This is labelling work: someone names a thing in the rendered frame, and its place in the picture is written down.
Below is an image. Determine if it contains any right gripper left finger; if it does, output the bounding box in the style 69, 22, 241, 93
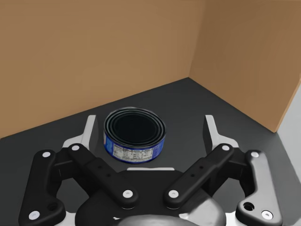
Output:
18, 114, 139, 224

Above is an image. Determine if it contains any blue flat can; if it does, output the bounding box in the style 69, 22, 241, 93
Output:
103, 107, 167, 163

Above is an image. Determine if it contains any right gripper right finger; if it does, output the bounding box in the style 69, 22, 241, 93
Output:
162, 114, 284, 225

